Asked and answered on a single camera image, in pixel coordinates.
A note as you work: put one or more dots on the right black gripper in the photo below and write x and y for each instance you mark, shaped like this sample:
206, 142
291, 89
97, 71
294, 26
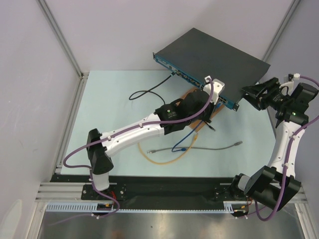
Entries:
264, 94

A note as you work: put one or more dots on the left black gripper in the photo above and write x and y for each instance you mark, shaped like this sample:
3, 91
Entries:
211, 106

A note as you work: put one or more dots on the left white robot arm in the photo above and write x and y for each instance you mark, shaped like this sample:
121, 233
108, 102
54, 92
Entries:
197, 105

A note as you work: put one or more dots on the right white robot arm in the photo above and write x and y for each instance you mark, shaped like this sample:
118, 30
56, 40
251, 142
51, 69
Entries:
274, 185

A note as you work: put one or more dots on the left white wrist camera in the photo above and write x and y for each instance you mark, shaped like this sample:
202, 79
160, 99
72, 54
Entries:
213, 87

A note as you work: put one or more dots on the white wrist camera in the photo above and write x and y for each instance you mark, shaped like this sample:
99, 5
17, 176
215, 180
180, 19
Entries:
213, 87
289, 81

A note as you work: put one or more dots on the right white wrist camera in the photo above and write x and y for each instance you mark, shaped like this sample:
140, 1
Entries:
289, 81

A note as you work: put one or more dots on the dark network switch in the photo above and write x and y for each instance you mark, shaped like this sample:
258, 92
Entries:
196, 55

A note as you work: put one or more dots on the white slotted cable duct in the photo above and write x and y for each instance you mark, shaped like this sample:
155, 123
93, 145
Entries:
226, 207

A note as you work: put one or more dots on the right aluminium frame post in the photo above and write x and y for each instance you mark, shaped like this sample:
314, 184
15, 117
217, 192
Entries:
281, 29

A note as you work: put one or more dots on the aluminium frame post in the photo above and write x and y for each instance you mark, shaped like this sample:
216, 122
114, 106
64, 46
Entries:
281, 29
82, 78

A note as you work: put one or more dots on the left aluminium frame post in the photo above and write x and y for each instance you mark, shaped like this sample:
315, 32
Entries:
82, 78

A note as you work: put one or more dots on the aluminium frame rail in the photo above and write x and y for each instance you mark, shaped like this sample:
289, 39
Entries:
63, 215

